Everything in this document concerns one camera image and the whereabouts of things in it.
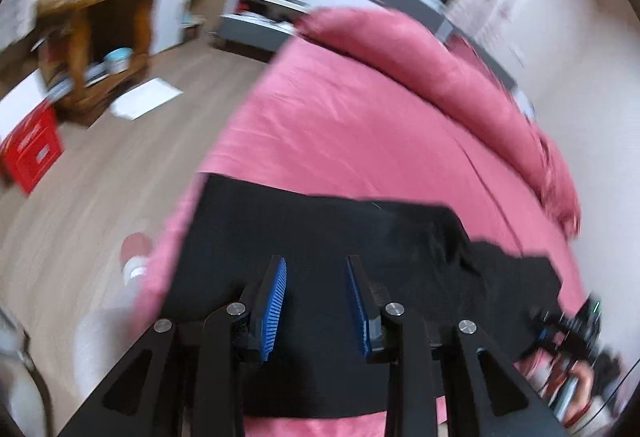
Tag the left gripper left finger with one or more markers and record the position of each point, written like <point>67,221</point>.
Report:
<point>264,300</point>

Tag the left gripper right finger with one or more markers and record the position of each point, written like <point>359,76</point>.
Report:
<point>366,303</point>

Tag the black pants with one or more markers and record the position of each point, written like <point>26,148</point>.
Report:
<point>419,253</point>

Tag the pink slipper foot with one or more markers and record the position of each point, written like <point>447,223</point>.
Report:
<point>134,254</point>

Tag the light trouser leg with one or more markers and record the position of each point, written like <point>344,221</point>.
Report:
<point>102,338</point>

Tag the pink bed sheet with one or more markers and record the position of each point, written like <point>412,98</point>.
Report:
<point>321,122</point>

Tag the pink folded duvet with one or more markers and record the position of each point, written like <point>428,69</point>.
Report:
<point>407,52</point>

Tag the white paper sheet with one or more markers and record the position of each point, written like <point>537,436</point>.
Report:
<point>143,99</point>

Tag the red cardboard box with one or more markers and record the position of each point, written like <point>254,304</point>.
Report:
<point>30,143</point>

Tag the round blue tin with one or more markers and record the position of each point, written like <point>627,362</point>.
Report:
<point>118,61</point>

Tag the wooden table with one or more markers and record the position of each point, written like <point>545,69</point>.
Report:
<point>76,35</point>

